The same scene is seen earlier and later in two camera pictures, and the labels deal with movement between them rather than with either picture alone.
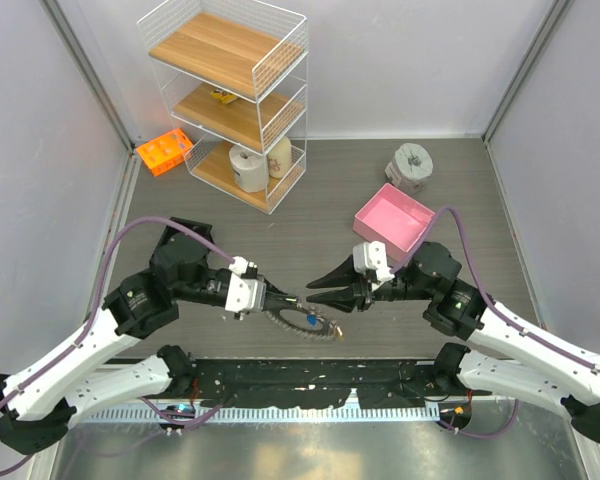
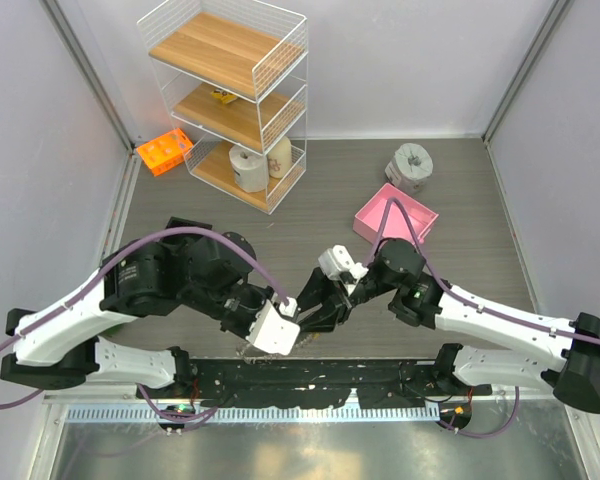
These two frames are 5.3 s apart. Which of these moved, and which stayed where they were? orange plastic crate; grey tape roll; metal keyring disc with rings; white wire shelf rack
Moved: metal keyring disc with rings
Stayed: white wire shelf rack; orange plastic crate; grey tape roll
